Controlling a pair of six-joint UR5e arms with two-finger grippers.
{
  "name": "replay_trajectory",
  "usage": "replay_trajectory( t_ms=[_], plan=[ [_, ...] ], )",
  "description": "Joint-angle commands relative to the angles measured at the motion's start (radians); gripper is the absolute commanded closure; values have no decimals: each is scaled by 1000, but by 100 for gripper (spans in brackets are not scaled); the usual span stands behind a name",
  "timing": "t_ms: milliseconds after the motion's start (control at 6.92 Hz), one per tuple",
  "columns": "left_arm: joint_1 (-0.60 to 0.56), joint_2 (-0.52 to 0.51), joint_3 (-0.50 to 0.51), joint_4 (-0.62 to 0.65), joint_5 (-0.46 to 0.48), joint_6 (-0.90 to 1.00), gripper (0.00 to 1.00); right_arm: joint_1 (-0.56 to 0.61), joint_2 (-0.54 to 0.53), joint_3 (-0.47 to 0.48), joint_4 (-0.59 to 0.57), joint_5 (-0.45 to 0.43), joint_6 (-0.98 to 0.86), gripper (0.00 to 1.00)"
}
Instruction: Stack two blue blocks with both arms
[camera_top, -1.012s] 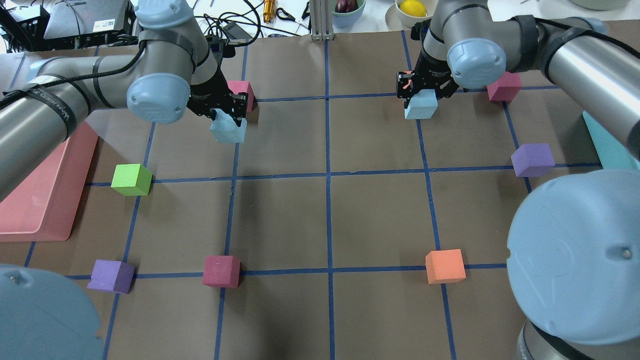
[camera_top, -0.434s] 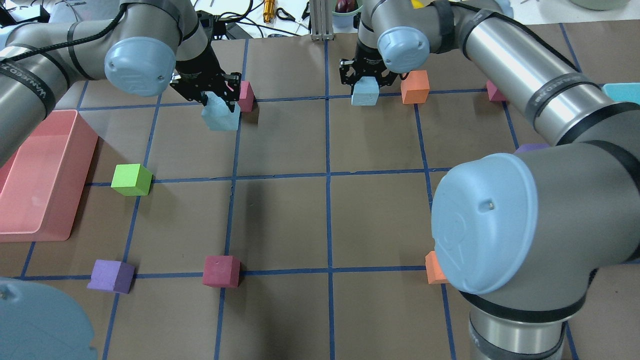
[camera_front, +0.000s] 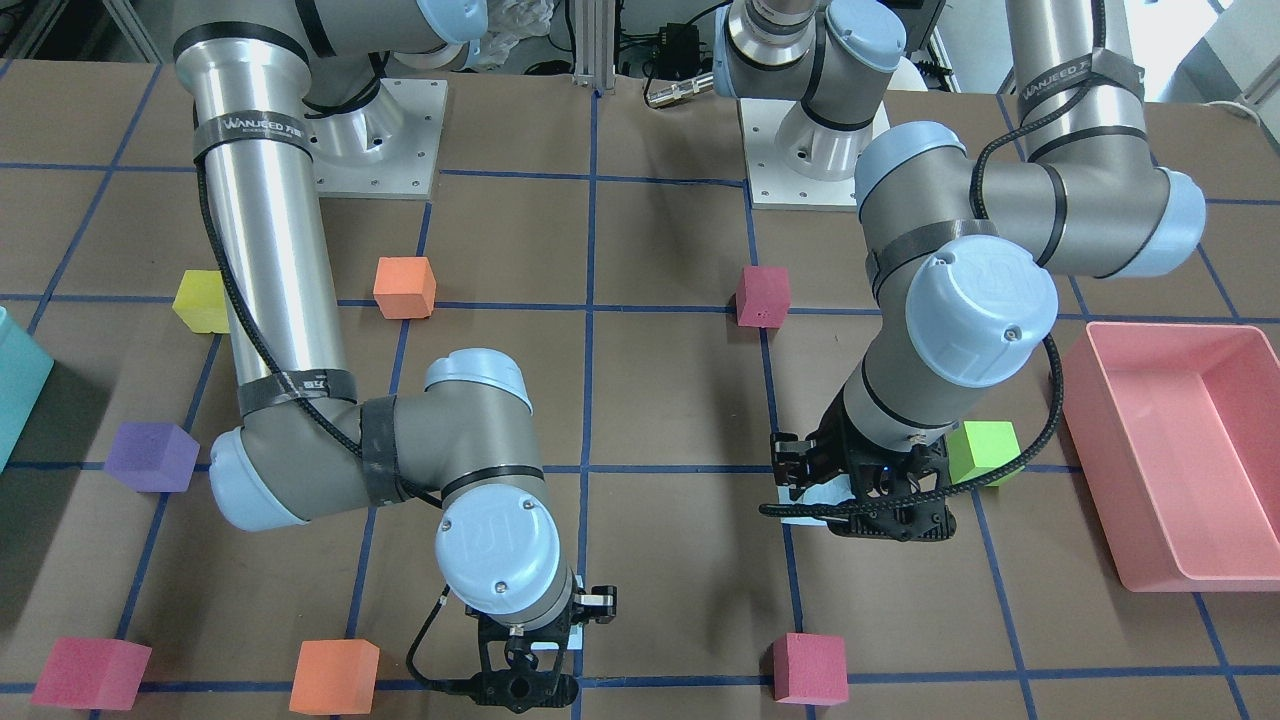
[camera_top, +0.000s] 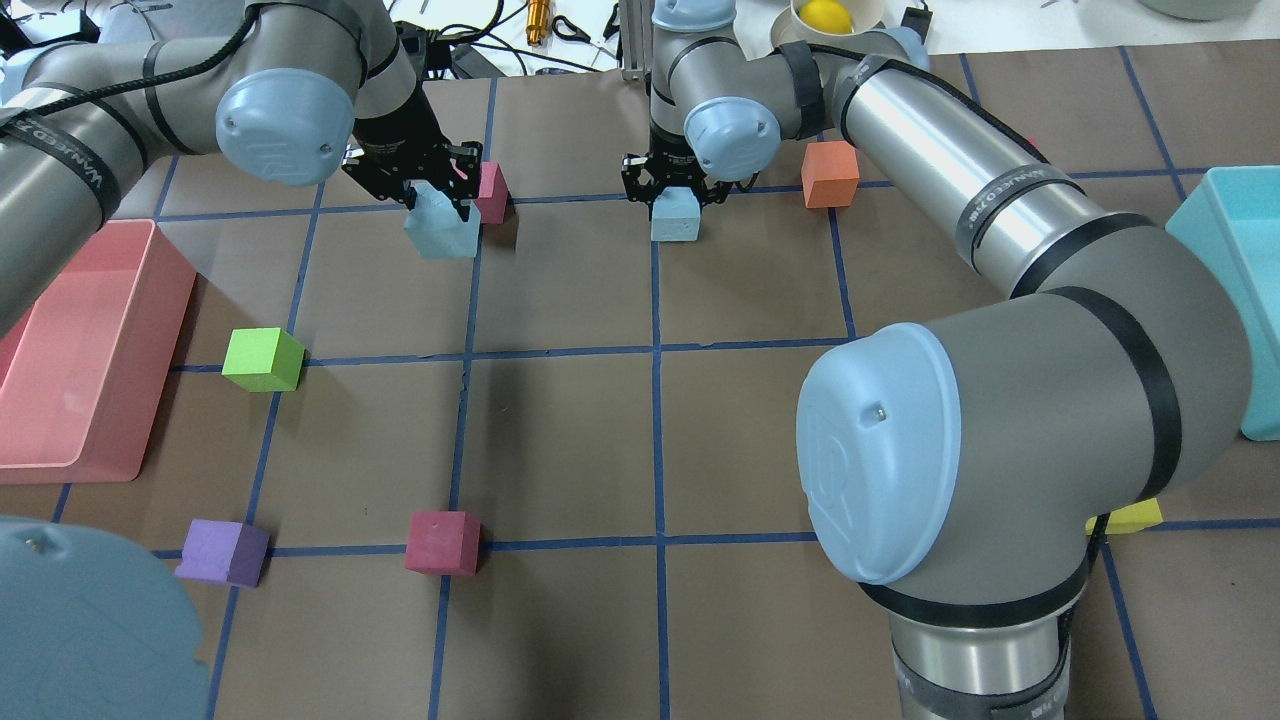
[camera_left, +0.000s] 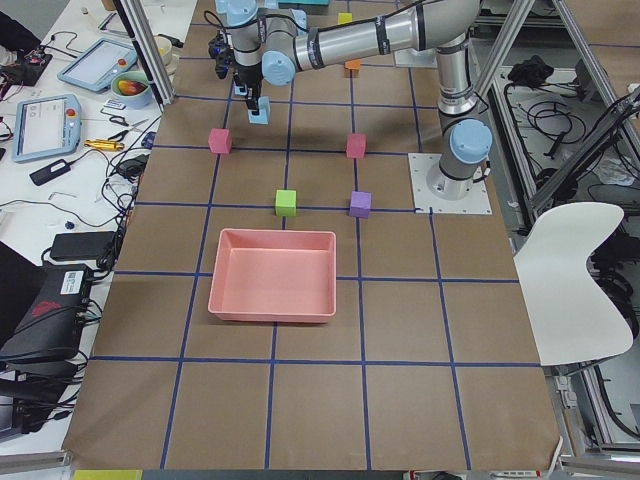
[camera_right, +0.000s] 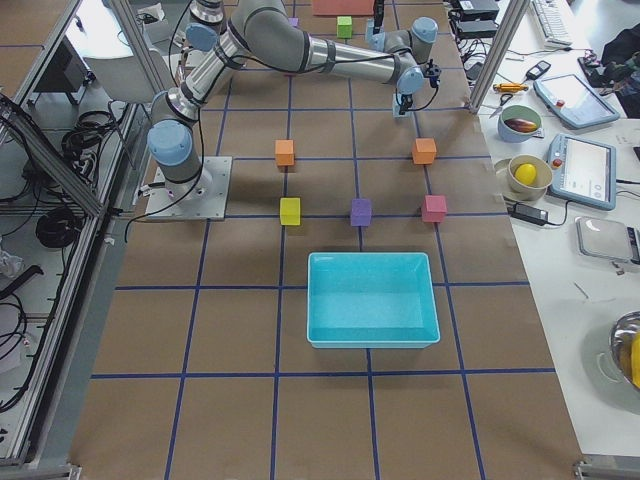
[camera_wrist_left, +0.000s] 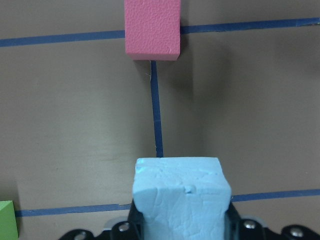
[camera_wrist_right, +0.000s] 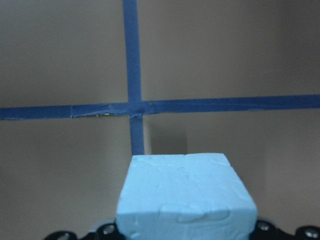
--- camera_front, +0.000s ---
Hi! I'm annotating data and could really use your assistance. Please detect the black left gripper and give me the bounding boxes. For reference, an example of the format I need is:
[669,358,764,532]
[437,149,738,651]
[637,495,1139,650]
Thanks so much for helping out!
[771,410,956,542]

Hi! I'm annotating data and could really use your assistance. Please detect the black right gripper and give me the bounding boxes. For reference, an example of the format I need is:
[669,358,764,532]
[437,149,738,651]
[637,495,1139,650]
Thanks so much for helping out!
[472,585,618,714]

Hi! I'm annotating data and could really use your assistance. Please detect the light blue foam block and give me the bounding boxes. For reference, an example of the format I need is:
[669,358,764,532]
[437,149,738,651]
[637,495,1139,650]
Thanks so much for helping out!
[777,474,852,527]

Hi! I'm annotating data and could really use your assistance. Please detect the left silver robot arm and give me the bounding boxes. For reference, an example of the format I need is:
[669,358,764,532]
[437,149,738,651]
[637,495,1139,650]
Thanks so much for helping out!
[762,1,1206,541]

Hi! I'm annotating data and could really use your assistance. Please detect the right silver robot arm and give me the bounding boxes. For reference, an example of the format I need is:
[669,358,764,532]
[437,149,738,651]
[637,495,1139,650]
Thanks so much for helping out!
[172,1,617,714]

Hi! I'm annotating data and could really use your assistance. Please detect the green foam block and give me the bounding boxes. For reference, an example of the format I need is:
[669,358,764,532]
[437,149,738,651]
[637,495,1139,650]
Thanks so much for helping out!
[945,420,1023,486]

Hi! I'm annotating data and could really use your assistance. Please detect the orange foam block front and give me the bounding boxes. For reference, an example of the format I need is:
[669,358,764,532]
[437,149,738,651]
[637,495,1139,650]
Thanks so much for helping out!
[289,639,380,716]

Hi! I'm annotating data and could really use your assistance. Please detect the orange foam block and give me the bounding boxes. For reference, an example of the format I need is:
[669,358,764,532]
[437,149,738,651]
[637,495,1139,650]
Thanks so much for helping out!
[372,256,436,320]
[289,639,380,716]

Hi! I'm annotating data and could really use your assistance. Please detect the pink foam block front centre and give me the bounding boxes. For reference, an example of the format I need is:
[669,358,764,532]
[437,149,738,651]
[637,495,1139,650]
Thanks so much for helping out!
[771,632,850,707]

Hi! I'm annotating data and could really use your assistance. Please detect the pink foam block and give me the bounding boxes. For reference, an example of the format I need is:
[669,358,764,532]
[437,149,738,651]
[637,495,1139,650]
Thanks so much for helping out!
[733,265,791,329]
[771,632,850,707]
[31,637,152,711]

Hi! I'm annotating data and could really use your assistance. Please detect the pink plastic bin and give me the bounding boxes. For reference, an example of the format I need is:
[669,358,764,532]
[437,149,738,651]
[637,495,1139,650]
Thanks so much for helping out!
[1064,322,1279,592]

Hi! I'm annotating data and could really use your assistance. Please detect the orange foam block far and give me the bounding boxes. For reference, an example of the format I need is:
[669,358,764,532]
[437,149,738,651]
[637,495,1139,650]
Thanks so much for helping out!
[372,256,436,320]

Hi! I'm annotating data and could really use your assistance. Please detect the purple foam block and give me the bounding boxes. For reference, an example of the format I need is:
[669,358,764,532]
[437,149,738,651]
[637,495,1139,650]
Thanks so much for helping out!
[104,421,200,492]

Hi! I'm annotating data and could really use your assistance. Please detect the yellow foam block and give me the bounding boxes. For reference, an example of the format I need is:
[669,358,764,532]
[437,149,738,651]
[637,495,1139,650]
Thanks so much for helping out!
[172,269,230,334]

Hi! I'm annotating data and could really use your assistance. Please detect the teal plastic bin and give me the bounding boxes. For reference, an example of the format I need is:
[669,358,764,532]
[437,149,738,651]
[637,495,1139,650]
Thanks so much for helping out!
[1,307,54,471]

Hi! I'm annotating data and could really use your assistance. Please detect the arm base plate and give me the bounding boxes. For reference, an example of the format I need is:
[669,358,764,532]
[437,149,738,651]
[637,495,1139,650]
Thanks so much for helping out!
[307,79,449,200]
[739,99,890,211]

